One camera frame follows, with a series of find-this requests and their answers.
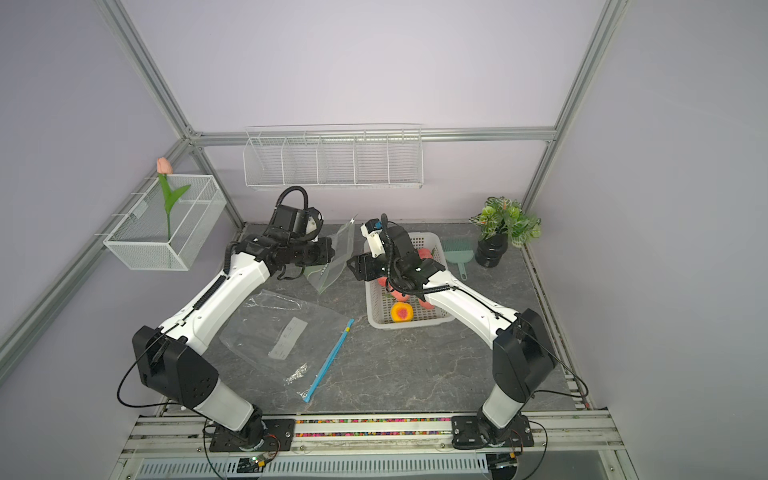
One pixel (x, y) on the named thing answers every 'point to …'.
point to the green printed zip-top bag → (324, 277)
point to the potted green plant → (502, 219)
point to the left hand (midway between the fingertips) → (335, 253)
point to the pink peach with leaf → (382, 280)
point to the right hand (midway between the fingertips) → (355, 258)
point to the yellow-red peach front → (402, 311)
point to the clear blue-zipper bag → (292, 342)
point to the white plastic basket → (388, 310)
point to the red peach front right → (426, 305)
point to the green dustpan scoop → (459, 251)
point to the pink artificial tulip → (171, 197)
